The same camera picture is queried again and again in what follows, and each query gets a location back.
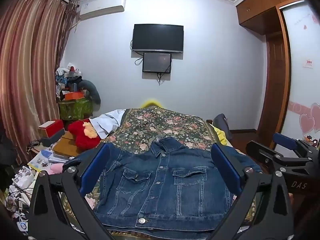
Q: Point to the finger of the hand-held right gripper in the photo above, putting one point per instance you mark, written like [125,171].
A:
[262,152]
[285,140]

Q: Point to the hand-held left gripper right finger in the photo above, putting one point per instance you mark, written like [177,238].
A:
[226,170]

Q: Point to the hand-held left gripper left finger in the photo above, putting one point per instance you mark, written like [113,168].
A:
[96,170]

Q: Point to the blue denim jacket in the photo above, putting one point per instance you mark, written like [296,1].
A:
[162,180]

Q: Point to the pink heart stickers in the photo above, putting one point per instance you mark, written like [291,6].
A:
[306,120]

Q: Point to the red plush toy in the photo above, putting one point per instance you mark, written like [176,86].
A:
[82,136]

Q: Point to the pink cloth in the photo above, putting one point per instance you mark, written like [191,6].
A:
[55,169]

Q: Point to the dark blue garment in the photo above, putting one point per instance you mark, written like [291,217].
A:
[221,123]

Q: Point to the wooden door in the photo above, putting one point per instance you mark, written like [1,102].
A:
[275,92]

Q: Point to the white cloth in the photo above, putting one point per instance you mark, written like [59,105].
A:
[107,121]

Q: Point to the stack of magazines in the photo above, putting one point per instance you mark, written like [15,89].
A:
[47,158]

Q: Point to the grey box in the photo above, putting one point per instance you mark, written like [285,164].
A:
[52,138]

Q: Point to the red box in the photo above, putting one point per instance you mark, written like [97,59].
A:
[51,126]

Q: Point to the green patterned box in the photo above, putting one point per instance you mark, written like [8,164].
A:
[75,108]

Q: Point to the orange box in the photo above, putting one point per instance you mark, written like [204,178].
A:
[73,95]

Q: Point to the dark floral blanket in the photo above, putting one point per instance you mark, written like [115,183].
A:
[160,125]

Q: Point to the pile of white chargers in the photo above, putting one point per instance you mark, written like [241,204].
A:
[20,192]

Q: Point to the red paper sticker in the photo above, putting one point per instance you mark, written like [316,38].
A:
[309,63]

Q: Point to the pile of clutter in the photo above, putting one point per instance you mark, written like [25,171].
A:
[66,77]

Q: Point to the striped pink curtain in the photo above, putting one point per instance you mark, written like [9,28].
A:
[25,67]

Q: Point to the wooden overhead cabinet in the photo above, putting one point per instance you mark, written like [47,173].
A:
[265,7]

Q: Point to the white air conditioner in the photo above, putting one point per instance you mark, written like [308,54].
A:
[102,6]

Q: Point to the small black wall monitor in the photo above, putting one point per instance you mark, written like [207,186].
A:
[157,62]

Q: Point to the large black wall television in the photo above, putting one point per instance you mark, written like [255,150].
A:
[157,38]

